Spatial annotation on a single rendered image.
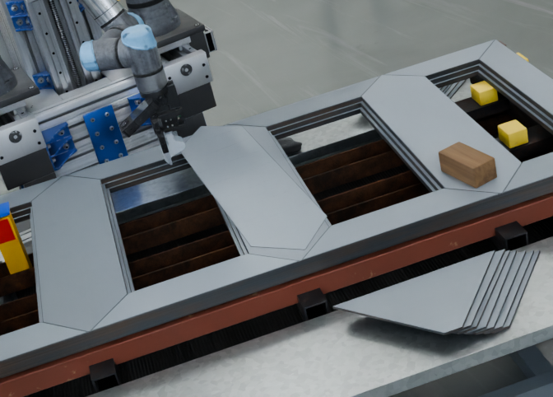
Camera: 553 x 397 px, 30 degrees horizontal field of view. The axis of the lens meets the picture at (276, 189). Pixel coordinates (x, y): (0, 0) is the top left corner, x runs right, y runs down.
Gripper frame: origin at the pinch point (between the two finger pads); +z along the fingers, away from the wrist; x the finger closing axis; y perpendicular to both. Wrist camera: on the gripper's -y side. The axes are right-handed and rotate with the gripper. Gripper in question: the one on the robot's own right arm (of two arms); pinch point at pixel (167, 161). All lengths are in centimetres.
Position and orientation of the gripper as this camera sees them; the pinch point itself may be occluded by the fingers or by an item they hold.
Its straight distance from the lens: 262.7
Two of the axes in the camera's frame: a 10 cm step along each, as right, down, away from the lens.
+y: 9.4, -3.1, 1.2
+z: 2.2, 8.5, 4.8
